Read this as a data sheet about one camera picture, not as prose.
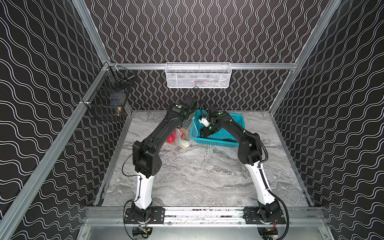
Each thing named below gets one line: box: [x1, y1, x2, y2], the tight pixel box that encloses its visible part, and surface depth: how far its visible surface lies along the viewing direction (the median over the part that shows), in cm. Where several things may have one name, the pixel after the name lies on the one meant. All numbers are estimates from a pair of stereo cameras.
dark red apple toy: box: [167, 134, 176, 144], surface depth 100 cm
